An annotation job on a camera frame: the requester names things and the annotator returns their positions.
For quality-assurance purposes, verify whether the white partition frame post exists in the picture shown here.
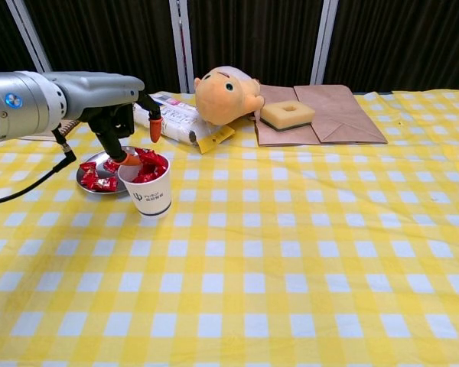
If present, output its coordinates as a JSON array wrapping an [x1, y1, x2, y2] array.
[[5, 0, 61, 93], [309, 0, 340, 87], [168, 0, 197, 94]]

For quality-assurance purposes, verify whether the kraft spiral notebook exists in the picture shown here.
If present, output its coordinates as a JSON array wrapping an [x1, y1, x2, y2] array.
[[22, 119, 81, 141]]

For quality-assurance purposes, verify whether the round steel plate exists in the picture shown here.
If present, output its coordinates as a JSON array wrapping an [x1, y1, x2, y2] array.
[[76, 146, 146, 195]]

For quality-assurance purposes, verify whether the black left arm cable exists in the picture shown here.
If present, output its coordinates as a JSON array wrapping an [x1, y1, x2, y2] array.
[[0, 128, 77, 207]]

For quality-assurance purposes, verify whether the brown paper bag triangular fold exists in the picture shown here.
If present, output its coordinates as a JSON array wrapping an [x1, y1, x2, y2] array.
[[293, 84, 389, 145]]

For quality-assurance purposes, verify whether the black pleated curtain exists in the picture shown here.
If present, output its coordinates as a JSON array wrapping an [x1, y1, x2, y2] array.
[[0, 0, 49, 102], [323, 0, 459, 94], [22, 0, 181, 95], [189, 0, 324, 86]]

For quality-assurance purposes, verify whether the yellow hang tag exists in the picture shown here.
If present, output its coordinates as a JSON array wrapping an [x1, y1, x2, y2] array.
[[197, 125, 236, 154]]

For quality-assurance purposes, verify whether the orange plush doll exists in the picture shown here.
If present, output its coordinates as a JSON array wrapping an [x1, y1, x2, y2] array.
[[194, 65, 265, 126]]

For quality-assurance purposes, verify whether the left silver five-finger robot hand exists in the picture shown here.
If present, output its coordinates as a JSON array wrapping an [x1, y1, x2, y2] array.
[[45, 71, 164, 167]]

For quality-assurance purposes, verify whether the yellow sponge with hole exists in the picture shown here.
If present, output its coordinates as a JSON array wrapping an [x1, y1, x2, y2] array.
[[259, 100, 316, 134]]

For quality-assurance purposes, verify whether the white plastic-wrapped package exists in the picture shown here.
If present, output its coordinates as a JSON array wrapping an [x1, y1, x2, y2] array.
[[132, 91, 211, 148]]

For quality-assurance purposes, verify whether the yellow white checkered tablecloth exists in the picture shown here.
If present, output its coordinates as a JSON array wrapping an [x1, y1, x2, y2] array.
[[0, 89, 459, 367]]

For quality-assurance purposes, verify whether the white paper cup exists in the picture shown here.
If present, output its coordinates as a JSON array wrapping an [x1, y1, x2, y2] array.
[[117, 154, 173, 219]]

